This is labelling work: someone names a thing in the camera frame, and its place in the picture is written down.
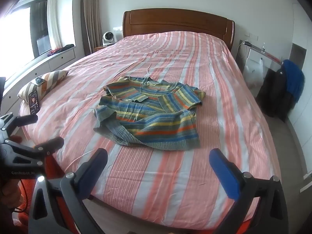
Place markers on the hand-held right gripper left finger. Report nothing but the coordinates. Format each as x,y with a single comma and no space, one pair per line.
93,173

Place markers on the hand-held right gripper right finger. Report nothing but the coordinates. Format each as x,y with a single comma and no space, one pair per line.
225,178

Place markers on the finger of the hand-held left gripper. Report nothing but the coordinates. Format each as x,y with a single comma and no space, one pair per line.
52,143
26,119

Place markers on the striped knit sweater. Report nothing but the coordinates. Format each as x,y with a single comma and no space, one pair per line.
156,126

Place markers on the dark clothes pile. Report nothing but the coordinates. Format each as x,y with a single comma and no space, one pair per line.
65,47

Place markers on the person's left hand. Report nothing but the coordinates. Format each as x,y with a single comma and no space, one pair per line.
8,191

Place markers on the black smartphone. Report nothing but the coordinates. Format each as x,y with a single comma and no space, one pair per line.
34,102

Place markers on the small dark card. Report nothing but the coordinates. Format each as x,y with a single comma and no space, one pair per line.
39,81

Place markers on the orange fleece cloth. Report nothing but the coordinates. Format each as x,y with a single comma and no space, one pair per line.
22,212

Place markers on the striped pillow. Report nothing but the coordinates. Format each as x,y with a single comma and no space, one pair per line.
52,78

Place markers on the bed with pink striped sheet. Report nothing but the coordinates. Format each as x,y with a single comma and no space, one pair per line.
170,175

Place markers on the white window seat cabinet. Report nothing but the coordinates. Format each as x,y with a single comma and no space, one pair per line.
53,62

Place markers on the window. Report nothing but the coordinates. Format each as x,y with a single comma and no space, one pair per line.
39,29

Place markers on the black jacket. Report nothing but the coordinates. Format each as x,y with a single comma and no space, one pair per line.
275,95

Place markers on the wooden nightstand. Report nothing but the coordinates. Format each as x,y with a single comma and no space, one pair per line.
101,48

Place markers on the white sheer curtain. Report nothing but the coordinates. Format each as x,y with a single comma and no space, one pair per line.
53,19

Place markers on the clear plastic bag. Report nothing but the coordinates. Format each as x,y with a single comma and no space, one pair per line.
253,74

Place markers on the white desk fan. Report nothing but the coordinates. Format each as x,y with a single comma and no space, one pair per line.
108,38

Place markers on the blue garment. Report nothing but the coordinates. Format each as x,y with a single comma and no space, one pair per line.
293,78

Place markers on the white desk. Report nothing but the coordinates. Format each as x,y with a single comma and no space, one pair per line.
253,56

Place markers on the beige curtain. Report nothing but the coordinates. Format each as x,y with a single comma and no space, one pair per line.
92,12

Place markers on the clear water bottle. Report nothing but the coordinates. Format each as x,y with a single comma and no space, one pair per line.
263,48

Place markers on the dark charger plug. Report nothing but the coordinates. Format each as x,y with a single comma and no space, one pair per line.
247,43

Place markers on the wooden headboard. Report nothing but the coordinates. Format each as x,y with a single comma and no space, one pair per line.
175,20

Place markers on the white wall outlet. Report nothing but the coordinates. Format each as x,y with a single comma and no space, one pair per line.
117,28

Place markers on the white wall switch panel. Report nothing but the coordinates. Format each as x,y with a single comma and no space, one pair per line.
251,36

